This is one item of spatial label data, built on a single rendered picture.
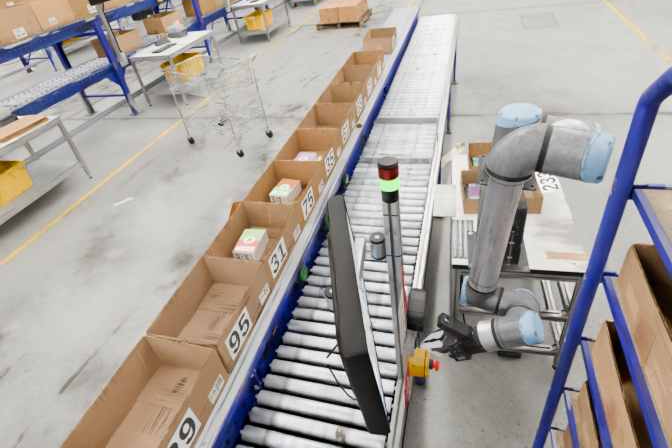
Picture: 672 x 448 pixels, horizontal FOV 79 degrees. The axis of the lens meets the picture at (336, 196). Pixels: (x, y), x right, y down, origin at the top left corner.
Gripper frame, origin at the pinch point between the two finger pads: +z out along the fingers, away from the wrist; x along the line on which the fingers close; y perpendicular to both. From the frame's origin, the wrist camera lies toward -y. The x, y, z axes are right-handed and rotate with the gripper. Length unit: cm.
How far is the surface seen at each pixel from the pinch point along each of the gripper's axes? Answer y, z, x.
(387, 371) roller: 11.8, 22.1, 0.4
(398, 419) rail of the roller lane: 15.0, 16.4, -16.1
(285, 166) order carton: -48, 72, 98
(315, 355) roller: -3.1, 46.7, 1.4
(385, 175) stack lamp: -63, -28, -2
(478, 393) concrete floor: 94, 28, 40
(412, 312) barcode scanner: -12.4, -3.5, 2.3
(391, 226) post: -48, -19, -1
